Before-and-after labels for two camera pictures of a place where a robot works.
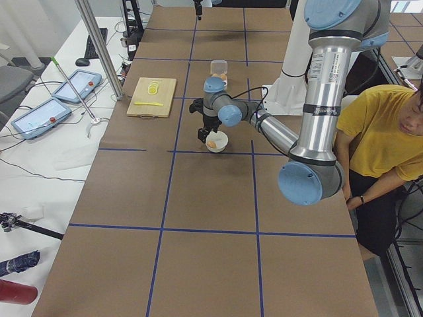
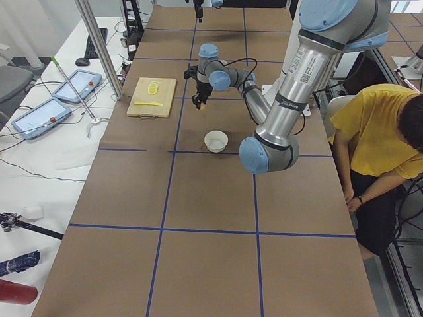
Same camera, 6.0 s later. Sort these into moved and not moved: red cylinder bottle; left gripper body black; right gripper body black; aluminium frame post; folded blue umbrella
Moved: left gripper body black
Not moved: red cylinder bottle; right gripper body black; folded blue umbrella; aluminium frame post
